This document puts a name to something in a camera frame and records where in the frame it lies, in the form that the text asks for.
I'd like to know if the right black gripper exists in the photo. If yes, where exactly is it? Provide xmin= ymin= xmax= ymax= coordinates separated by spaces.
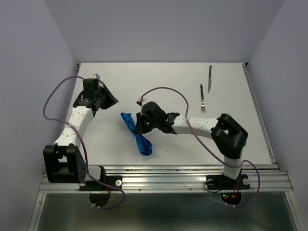
xmin=134 ymin=112 xmax=159 ymax=134

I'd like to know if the blue cloth napkin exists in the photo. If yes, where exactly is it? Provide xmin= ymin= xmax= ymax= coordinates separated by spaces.
xmin=120 ymin=112 xmax=153 ymax=156

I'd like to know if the steel fork black handle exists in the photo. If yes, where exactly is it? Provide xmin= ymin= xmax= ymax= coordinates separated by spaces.
xmin=200 ymin=84 xmax=206 ymax=113

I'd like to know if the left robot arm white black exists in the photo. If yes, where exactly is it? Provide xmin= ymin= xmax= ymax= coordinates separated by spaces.
xmin=43 ymin=84 xmax=118 ymax=183

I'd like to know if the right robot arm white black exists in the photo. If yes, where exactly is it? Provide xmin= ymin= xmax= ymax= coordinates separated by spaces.
xmin=135 ymin=112 xmax=248 ymax=188

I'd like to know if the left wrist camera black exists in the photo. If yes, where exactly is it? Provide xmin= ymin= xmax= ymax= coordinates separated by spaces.
xmin=83 ymin=73 xmax=100 ymax=92

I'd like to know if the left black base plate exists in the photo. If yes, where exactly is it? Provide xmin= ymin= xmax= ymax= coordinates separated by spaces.
xmin=79 ymin=175 xmax=123 ymax=192

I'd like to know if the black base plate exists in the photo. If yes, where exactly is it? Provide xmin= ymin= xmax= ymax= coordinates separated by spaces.
xmin=205 ymin=174 xmax=250 ymax=191
xmin=79 ymin=175 xmax=123 ymax=192

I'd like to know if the steel knife black handle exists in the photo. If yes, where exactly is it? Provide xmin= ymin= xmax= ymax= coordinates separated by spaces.
xmin=207 ymin=65 xmax=212 ymax=93

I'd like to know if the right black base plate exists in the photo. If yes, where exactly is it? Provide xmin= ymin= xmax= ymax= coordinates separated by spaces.
xmin=205 ymin=174 xmax=250 ymax=191

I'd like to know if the aluminium front rail frame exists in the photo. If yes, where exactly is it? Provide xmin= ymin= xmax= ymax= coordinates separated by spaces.
xmin=38 ymin=165 xmax=295 ymax=193

